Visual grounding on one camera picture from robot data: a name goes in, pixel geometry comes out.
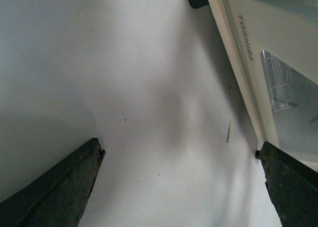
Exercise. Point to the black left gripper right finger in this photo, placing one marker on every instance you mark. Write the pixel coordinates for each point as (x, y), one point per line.
(292, 187)

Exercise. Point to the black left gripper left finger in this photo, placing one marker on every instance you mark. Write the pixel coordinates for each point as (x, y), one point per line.
(59, 197)

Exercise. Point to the cream Toshiba toaster oven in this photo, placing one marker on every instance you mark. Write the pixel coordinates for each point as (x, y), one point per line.
(272, 46)

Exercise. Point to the small dry leaf fragment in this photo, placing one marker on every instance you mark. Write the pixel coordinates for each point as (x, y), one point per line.
(228, 131)

